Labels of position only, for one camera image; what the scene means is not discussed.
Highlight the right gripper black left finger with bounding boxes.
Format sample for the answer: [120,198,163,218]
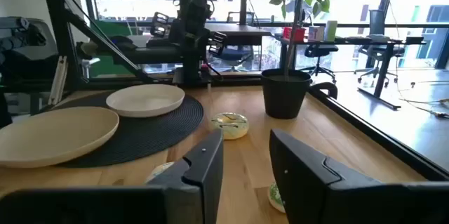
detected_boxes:
[0,129,225,224]

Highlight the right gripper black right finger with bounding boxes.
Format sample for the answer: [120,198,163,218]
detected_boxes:
[269,128,449,224]

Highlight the white donut blue drizzle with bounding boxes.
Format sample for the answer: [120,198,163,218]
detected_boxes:
[145,162,175,185]

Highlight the donut with green icing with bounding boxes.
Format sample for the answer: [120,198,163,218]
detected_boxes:
[268,181,287,214]

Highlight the yellow glazed striped donut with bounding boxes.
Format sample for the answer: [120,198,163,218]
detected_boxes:
[210,112,250,141]

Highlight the black round woven placemat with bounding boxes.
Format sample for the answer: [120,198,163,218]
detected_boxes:
[52,90,205,168]

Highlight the small white plate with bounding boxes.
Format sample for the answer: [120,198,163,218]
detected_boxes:
[105,84,186,119]

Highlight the black table clamp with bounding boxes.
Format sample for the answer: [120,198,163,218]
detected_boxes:
[310,81,339,100]

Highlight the blue office chair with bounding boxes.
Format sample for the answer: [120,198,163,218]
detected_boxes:
[209,44,254,73]

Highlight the black office chair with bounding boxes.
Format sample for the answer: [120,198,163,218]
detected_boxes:
[300,43,340,85]

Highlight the grey office chair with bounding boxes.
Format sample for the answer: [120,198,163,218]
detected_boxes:
[353,8,406,88]

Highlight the large beige plate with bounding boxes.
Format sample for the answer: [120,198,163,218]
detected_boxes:
[0,106,120,169]

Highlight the white printed box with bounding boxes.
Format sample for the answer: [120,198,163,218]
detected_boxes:
[307,25,326,42]

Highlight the red box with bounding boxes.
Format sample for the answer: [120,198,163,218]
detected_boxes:
[283,26,307,43]

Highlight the dark standing desk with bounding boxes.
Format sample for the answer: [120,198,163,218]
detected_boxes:
[204,22,273,72]

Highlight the long black office desk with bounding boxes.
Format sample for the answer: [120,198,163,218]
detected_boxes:
[273,33,427,110]

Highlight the pale green cylinder container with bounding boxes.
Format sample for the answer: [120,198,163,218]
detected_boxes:
[323,20,339,42]

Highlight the white bar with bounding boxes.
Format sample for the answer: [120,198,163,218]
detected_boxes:
[48,55,69,106]

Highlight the floor cable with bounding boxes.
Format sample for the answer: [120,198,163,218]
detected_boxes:
[387,2,449,119]

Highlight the black rig frame struts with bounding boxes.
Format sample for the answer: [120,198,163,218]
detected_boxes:
[37,0,155,90]

